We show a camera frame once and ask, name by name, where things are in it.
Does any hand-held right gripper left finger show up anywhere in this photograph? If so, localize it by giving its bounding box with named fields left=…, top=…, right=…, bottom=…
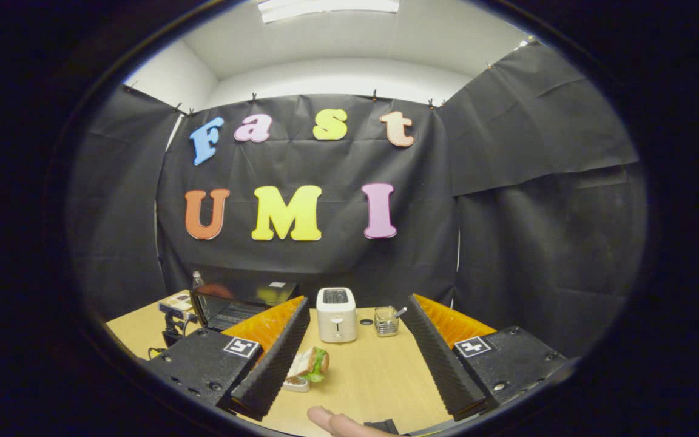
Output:
left=143, top=296, right=312, bottom=421

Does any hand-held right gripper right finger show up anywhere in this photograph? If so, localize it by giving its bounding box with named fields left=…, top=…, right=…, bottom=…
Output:
left=399, top=294, right=575, bottom=421

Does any sandwich with lettuce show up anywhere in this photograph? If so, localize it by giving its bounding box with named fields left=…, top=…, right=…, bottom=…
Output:
left=287, top=346, right=331, bottom=384

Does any black electric oven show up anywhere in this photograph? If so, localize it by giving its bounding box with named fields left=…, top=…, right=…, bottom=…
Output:
left=191, top=280, right=299, bottom=333

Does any white divided snack plate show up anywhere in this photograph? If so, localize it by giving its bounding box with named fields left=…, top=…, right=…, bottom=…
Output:
left=164, top=290, right=195, bottom=310

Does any white toaster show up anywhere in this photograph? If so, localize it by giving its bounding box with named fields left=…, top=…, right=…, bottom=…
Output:
left=316, top=287, right=357, bottom=344

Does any black backdrop cloth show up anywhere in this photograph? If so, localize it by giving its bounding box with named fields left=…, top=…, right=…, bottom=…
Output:
left=67, top=39, right=647, bottom=359

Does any row of black cloth clips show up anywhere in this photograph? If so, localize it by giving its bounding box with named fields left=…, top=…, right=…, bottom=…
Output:
left=125, top=61, right=496, bottom=116

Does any large ceiling light panel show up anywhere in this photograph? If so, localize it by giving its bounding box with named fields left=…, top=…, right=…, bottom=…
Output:
left=257, top=0, right=400, bottom=24

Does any small wire basket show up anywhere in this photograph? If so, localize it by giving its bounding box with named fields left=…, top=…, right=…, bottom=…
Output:
left=374, top=306, right=400, bottom=337

